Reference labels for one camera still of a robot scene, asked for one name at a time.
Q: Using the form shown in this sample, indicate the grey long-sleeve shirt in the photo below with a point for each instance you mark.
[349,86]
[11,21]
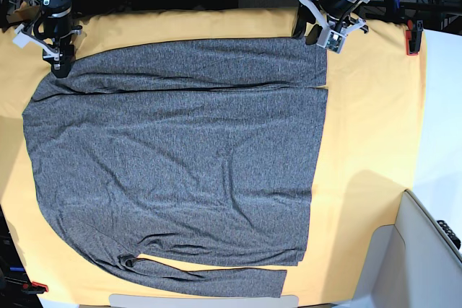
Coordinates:
[184,166]

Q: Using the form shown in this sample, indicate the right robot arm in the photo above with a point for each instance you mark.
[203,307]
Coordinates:
[49,8]

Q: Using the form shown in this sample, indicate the red-black clamp left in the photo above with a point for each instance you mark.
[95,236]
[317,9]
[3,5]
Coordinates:
[34,288]

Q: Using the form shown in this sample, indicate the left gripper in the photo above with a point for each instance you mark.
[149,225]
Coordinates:
[333,8]

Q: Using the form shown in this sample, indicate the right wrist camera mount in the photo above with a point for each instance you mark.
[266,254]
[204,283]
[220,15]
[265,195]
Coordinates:
[36,39]

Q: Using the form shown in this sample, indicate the white plastic bin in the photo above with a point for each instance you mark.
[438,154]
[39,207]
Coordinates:
[411,263]

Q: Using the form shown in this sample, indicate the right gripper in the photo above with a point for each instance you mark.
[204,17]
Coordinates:
[59,31]

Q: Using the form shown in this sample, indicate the red-black clamp right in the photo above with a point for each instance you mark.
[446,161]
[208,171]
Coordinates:
[414,37]

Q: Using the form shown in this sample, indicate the red-black clamp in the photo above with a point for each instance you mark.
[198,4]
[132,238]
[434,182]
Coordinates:
[414,37]
[34,288]

